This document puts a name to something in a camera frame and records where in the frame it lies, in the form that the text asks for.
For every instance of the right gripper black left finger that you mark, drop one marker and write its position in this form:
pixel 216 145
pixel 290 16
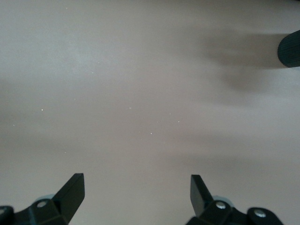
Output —
pixel 68 199

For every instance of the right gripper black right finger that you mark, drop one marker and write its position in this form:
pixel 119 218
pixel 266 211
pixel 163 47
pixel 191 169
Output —
pixel 201 201

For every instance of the black ribbed cylinder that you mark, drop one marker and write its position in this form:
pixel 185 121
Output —
pixel 290 50

